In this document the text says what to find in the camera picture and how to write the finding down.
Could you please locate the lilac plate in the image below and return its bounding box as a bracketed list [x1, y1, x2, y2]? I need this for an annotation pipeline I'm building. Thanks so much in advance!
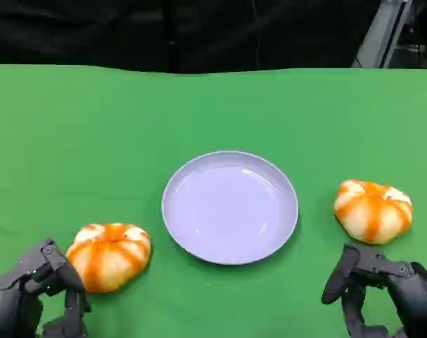
[161, 151, 300, 265]

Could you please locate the orange and white bread roll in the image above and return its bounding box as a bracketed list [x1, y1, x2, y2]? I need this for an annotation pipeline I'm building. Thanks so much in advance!
[333, 179, 414, 246]
[65, 223, 152, 294]

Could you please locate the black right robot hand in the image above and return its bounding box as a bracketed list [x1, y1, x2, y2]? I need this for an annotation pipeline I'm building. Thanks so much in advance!
[321, 243, 427, 338]

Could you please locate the grey metal frame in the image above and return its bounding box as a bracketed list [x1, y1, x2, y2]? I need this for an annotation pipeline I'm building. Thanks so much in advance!
[352, 0, 419, 69]

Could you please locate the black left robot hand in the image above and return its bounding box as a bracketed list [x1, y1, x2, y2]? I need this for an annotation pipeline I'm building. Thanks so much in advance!
[0, 238, 92, 338]

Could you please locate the black backdrop curtain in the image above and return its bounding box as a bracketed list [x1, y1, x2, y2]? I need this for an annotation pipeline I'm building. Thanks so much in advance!
[0, 0, 427, 74]

